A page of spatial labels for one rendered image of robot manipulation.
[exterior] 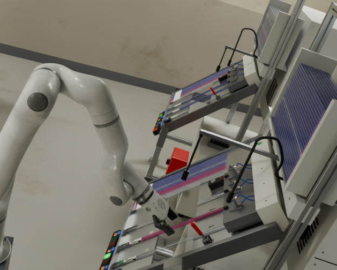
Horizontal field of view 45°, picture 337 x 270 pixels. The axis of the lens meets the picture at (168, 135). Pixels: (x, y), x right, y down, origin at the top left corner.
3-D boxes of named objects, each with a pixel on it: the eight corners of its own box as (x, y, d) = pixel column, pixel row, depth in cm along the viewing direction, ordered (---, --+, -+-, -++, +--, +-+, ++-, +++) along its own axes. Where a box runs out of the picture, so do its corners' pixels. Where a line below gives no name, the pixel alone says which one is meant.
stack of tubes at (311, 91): (286, 182, 134) (325, 111, 122) (272, 119, 180) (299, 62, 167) (322, 195, 134) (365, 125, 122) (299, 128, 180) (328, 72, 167)
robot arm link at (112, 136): (100, 137, 126) (129, 210, 141) (122, 110, 138) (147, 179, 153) (76, 137, 130) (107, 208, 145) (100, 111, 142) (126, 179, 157)
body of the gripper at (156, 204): (148, 197, 146) (169, 219, 149) (153, 182, 155) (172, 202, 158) (133, 207, 149) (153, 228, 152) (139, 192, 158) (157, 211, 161)
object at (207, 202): (197, 262, 152) (191, 252, 151) (207, 170, 211) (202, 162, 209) (282, 233, 142) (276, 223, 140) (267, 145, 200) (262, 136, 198)
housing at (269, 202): (272, 240, 143) (255, 209, 139) (262, 167, 187) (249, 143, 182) (294, 232, 141) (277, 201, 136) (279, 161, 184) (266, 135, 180)
